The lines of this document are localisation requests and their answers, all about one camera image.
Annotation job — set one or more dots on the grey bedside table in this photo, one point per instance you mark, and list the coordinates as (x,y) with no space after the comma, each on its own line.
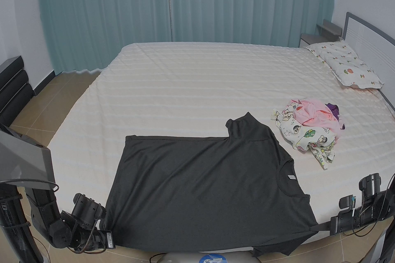
(314,38)

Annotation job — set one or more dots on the black T-shirt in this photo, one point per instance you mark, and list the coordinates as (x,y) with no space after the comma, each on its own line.
(209,194)

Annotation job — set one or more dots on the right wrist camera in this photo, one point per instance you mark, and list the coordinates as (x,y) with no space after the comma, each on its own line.
(346,201)

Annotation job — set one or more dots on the black chest of drawers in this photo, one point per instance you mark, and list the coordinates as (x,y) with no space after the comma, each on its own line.
(14,89)

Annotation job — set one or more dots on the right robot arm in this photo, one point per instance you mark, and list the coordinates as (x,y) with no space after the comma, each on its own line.
(370,184)

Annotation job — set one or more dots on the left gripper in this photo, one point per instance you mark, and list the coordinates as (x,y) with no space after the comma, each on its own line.
(95,241)

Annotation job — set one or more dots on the bed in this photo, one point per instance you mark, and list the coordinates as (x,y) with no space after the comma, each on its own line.
(191,83)

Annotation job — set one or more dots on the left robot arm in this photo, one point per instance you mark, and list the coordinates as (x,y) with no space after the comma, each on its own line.
(27,157)

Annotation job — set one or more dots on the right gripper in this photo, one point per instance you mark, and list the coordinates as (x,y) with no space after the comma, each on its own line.
(344,223)

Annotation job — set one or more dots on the pile of clothes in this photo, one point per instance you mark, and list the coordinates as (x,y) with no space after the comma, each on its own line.
(311,120)

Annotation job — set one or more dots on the white printed pillow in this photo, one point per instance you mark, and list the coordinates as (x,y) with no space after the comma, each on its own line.
(345,64)

